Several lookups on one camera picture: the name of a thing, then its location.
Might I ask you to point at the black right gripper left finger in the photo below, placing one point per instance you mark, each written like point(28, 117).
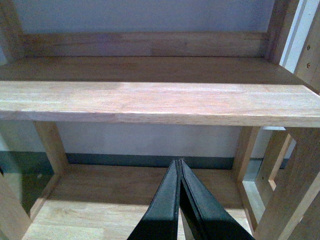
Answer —
point(160, 222)

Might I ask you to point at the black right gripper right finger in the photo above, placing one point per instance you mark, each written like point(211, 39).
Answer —
point(205, 216)

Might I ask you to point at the wooden shelf unit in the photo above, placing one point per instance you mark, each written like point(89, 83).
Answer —
point(206, 79)

